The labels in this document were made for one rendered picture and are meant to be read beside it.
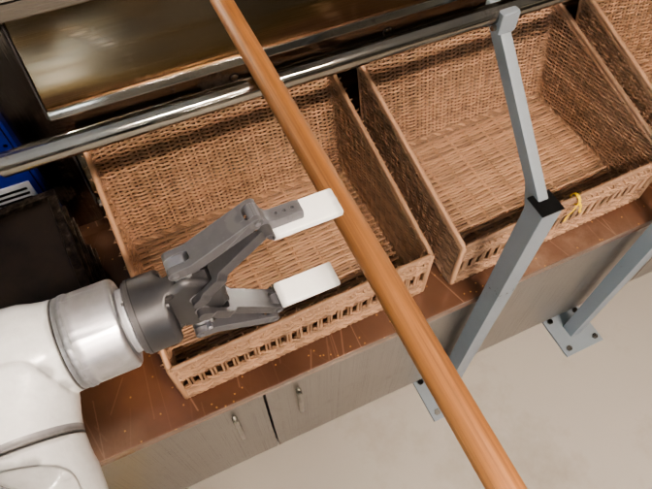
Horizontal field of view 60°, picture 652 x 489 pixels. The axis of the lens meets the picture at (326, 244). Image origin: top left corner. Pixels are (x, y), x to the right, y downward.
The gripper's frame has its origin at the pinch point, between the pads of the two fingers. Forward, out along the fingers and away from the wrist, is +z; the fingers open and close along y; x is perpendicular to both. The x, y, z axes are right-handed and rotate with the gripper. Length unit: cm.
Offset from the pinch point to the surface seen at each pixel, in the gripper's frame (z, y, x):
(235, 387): -14, 61, -12
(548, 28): 89, 42, -60
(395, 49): 22.9, 2.7, -26.7
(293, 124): 3.0, -1.5, -15.6
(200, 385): -20, 58, -14
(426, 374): 2.3, -0.6, 16.5
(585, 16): 98, 39, -57
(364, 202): 29, 59, -41
